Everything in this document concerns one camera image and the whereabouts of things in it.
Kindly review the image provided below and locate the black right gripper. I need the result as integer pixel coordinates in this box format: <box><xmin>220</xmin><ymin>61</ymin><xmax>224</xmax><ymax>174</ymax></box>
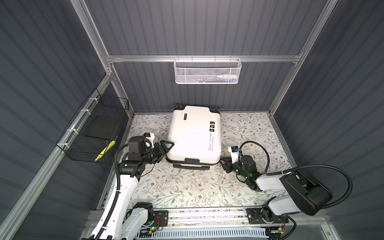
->
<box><xmin>218</xmin><ymin>156</ymin><xmax>249</xmax><ymax>180</ymax></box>

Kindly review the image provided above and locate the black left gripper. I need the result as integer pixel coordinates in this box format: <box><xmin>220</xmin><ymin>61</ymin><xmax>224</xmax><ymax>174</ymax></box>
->
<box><xmin>141</xmin><ymin>139</ymin><xmax>173</xmax><ymax>166</ymax></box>

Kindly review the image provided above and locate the white black suitcase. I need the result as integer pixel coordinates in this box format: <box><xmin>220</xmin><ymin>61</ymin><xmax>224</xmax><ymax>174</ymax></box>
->
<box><xmin>166</xmin><ymin>103</ymin><xmax>222</xmax><ymax>171</ymax></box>

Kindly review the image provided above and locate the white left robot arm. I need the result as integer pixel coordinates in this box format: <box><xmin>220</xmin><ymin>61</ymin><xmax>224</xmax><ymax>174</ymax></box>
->
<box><xmin>85</xmin><ymin>136</ymin><xmax>175</xmax><ymax>240</ymax></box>

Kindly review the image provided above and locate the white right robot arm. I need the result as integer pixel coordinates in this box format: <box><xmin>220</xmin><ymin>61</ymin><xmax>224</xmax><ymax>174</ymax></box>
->
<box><xmin>219</xmin><ymin>142</ymin><xmax>353</xmax><ymax>224</ymax></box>

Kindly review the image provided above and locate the yellow black striped tape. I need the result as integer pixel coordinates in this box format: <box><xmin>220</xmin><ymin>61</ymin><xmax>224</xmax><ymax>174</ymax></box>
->
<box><xmin>94</xmin><ymin>140</ymin><xmax>116</xmax><ymax>162</ymax></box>

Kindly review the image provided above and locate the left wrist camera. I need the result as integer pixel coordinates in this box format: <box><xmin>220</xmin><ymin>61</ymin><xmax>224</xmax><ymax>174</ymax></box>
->
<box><xmin>128</xmin><ymin>133</ymin><xmax>155</xmax><ymax>155</ymax></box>

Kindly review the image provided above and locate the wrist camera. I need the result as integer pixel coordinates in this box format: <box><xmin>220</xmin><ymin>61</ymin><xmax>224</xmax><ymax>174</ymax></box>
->
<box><xmin>128</xmin><ymin>133</ymin><xmax>155</xmax><ymax>155</ymax></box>
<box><xmin>228</xmin><ymin>146</ymin><xmax>258</xmax><ymax>178</ymax></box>

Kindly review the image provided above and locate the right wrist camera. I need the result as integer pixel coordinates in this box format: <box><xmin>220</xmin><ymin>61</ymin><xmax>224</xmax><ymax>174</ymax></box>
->
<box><xmin>228</xmin><ymin>146</ymin><xmax>258</xmax><ymax>178</ymax></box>

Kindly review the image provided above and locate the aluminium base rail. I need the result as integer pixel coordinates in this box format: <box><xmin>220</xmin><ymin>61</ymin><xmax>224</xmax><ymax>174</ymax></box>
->
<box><xmin>89</xmin><ymin>205</ymin><xmax>328</xmax><ymax>229</ymax></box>

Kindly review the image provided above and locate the black wire mesh basket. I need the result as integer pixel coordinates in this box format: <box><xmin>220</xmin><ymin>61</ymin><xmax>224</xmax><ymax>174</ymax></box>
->
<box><xmin>57</xmin><ymin>90</ymin><xmax>130</xmax><ymax>164</ymax></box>

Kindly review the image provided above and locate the white wire mesh basket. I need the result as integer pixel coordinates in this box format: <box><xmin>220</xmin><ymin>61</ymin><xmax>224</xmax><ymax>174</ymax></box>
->
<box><xmin>173</xmin><ymin>57</ymin><xmax>242</xmax><ymax>85</ymax></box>

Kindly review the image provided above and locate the white perforated cable duct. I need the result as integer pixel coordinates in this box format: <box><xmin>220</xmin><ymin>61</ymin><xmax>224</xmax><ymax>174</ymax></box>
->
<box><xmin>134</xmin><ymin>227</ymin><xmax>270</xmax><ymax>240</ymax></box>

